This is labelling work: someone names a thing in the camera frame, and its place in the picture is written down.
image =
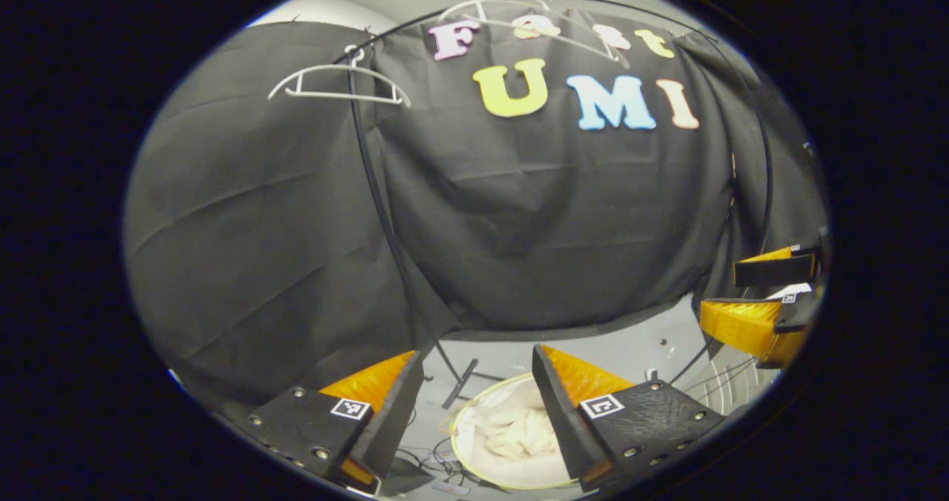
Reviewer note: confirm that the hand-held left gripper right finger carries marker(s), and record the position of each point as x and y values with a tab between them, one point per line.
565	423

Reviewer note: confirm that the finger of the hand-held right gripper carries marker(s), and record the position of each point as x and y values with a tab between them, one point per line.
741	323
775	271

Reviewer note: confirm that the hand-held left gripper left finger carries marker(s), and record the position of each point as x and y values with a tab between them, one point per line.
393	419

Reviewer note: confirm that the cream long-sleeved shirt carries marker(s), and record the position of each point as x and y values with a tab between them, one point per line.
519	434

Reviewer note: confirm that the white mesh laundry hamper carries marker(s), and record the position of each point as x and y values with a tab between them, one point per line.
511	471

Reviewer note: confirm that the black metal clothes rack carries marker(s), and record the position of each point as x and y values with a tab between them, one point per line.
460	384

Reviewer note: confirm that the black backdrop cloth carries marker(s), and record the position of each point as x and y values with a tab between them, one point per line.
259	227

